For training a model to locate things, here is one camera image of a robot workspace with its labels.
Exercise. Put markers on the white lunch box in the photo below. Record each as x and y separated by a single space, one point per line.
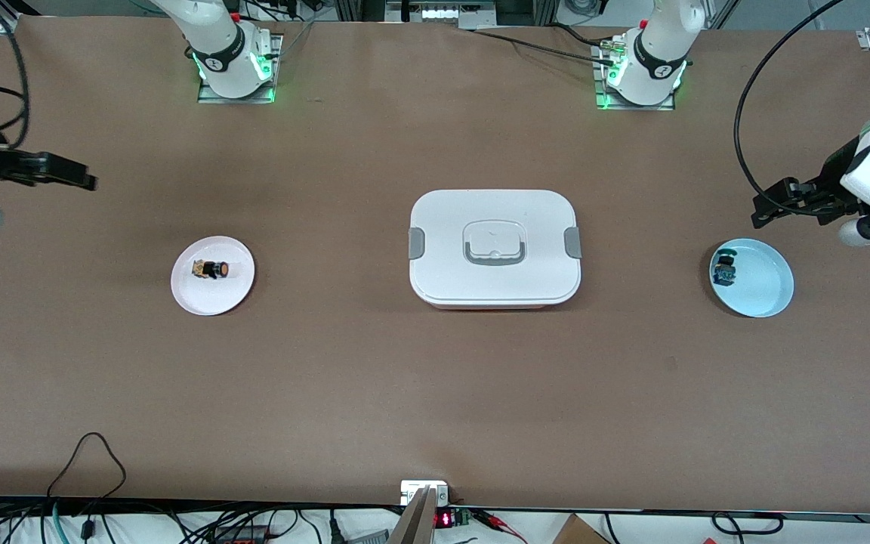
442 264

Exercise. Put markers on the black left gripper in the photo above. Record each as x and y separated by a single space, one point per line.
832 183

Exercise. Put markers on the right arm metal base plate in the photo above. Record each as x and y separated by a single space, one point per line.
239 99

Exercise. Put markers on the orange push button switch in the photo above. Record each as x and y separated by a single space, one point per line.
212 270

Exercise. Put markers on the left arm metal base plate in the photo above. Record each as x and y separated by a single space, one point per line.
635 107

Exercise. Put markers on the short aluminium frame profile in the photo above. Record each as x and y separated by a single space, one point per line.
8 26

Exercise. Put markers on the circuit board red display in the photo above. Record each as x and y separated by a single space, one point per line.
444 519

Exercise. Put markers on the pink round plate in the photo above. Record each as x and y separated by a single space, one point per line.
212 298

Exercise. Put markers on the grey device with lit ports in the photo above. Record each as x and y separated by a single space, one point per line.
442 13

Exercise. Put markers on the green push button switch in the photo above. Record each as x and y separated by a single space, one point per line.
723 272

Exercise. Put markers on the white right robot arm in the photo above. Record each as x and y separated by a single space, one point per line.
227 45

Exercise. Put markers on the light blue round plate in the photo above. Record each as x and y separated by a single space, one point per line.
763 287

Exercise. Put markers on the brown cardboard piece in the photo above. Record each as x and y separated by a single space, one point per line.
577 533

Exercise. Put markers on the grey metal bar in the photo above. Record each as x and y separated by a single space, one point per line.
414 525

